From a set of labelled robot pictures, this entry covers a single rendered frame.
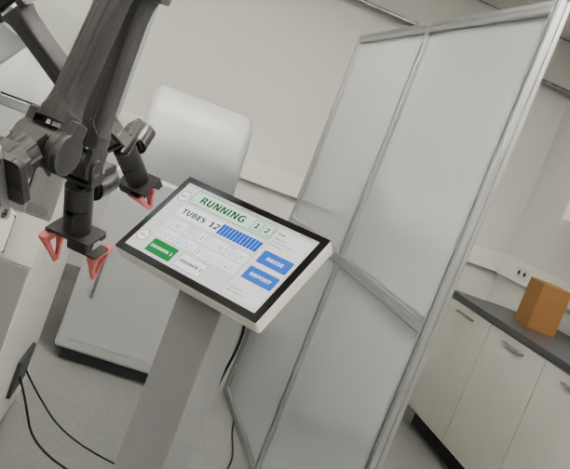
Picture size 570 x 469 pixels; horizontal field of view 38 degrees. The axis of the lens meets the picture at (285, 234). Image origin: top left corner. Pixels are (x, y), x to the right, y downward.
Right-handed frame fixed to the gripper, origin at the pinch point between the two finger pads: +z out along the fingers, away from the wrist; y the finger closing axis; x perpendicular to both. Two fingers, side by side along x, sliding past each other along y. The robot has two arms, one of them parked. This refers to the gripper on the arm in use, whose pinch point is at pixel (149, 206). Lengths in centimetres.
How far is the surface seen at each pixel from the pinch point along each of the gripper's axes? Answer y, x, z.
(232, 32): 220, -239, 152
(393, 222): -12, -84, 79
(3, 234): 40.9, 22.8, 9.8
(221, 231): -10.2, -11.5, 15.3
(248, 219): -14.0, -18.6, 15.3
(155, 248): 2.0, 2.5, 15.2
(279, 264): -32.0, -9.8, 15.4
